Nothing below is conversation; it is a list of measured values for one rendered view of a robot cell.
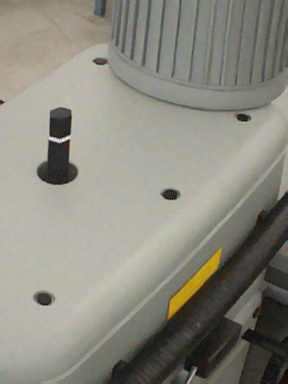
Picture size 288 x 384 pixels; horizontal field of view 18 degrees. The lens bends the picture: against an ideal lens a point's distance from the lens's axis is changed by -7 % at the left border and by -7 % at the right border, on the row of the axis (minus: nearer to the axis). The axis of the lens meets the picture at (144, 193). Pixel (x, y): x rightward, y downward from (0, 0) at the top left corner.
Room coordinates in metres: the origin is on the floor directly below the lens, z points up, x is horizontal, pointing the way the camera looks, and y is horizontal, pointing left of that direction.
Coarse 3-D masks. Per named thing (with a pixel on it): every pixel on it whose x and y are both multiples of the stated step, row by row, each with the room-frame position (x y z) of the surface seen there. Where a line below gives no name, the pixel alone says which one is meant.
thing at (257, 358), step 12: (276, 288) 0.94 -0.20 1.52; (264, 300) 0.94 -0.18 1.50; (276, 300) 0.93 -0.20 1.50; (264, 312) 0.93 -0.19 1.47; (276, 312) 0.92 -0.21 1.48; (264, 324) 0.93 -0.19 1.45; (276, 324) 0.92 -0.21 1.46; (276, 336) 0.92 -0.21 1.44; (252, 348) 0.93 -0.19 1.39; (252, 360) 0.93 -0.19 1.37; (264, 360) 0.92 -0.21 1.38; (252, 372) 0.93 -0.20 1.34
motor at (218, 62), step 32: (128, 0) 0.83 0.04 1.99; (160, 0) 0.79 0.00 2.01; (192, 0) 0.79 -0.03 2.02; (224, 0) 0.79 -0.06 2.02; (256, 0) 0.79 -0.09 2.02; (128, 32) 0.83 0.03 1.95; (160, 32) 0.79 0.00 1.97; (192, 32) 0.78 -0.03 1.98; (224, 32) 0.79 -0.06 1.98; (256, 32) 0.79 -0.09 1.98; (128, 64) 0.81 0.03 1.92; (160, 64) 0.79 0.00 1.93; (192, 64) 0.78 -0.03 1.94; (224, 64) 0.78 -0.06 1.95; (256, 64) 0.79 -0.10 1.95; (160, 96) 0.79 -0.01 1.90; (192, 96) 0.78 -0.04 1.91; (224, 96) 0.78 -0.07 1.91; (256, 96) 0.80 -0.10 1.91
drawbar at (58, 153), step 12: (60, 108) 0.67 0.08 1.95; (60, 120) 0.65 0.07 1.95; (48, 132) 0.66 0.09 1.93; (60, 132) 0.65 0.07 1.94; (48, 144) 0.66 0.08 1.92; (60, 144) 0.65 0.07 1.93; (48, 156) 0.65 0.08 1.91; (60, 156) 0.65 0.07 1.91; (48, 168) 0.65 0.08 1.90; (60, 168) 0.65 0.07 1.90; (48, 180) 0.65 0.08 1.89; (60, 180) 0.65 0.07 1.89
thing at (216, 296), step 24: (264, 216) 0.74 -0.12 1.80; (264, 240) 0.70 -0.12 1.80; (240, 264) 0.66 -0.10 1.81; (264, 264) 0.68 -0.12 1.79; (216, 288) 0.62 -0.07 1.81; (240, 288) 0.64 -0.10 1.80; (192, 312) 0.59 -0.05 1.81; (216, 312) 0.60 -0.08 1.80; (168, 336) 0.56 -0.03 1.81; (192, 336) 0.56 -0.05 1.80; (120, 360) 0.52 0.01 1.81; (144, 360) 0.52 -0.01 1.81; (168, 360) 0.53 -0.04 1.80
